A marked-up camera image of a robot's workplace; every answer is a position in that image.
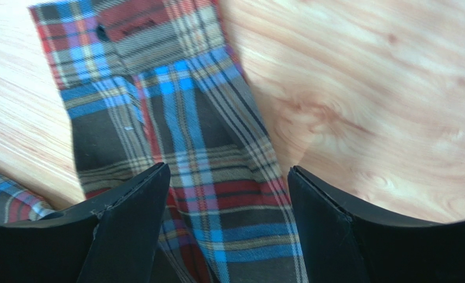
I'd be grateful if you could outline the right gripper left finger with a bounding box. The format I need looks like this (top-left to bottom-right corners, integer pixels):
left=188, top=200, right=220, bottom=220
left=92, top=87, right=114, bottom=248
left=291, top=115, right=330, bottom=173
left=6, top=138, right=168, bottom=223
left=4, top=163, right=170, bottom=282

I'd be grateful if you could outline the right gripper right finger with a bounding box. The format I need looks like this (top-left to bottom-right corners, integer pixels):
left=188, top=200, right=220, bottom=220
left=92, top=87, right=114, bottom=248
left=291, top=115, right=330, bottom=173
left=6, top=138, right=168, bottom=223
left=287, top=165, right=441, bottom=283

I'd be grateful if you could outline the plaid long sleeve shirt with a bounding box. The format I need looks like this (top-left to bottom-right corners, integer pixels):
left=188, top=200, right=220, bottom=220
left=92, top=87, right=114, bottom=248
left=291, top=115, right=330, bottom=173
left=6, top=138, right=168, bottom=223
left=0, top=1, right=308, bottom=282

